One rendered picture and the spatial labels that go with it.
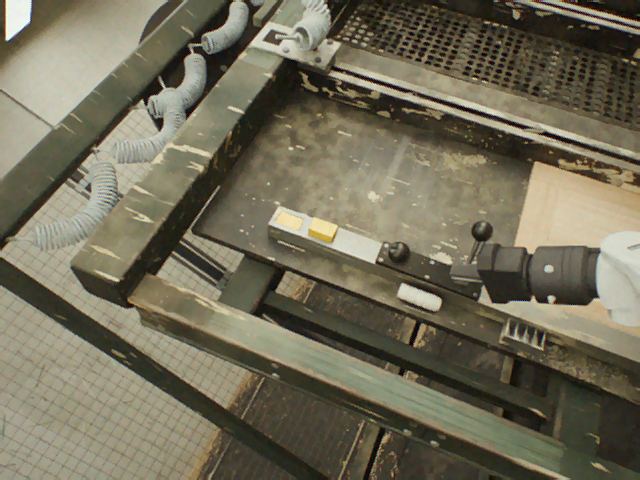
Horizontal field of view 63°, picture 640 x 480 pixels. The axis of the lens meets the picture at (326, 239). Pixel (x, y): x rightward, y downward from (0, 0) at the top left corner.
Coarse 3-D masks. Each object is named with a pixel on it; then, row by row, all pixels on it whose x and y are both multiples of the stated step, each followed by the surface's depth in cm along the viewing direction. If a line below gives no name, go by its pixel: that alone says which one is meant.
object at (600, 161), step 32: (288, 32) 126; (320, 64) 120; (352, 96) 125; (384, 96) 122; (416, 96) 122; (448, 96) 121; (448, 128) 122; (480, 128) 118; (512, 128) 116; (544, 128) 117; (544, 160) 118; (576, 160) 115; (608, 160) 113
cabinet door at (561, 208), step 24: (552, 168) 118; (528, 192) 113; (552, 192) 114; (576, 192) 114; (600, 192) 114; (624, 192) 115; (528, 216) 109; (552, 216) 110; (576, 216) 111; (600, 216) 111; (624, 216) 111; (528, 240) 106; (552, 240) 107; (576, 240) 107; (600, 240) 107; (576, 312) 97; (600, 312) 98
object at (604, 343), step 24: (288, 240) 104; (312, 240) 101; (336, 240) 101; (360, 240) 101; (360, 264) 101; (432, 288) 97; (480, 312) 97; (504, 312) 94; (528, 312) 94; (552, 312) 95; (552, 336) 94; (576, 336) 92; (600, 336) 92; (624, 336) 93; (600, 360) 94; (624, 360) 91
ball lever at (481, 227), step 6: (480, 222) 91; (486, 222) 90; (474, 228) 91; (480, 228) 90; (486, 228) 90; (492, 228) 90; (474, 234) 91; (480, 234) 90; (486, 234) 90; (492, 234) 90; (480, 240) 91; (486, 240) 91; (474, 246) 93; (474, 252) 93; (468, 258) 94; (456, 282) 95; (462, 282) 95
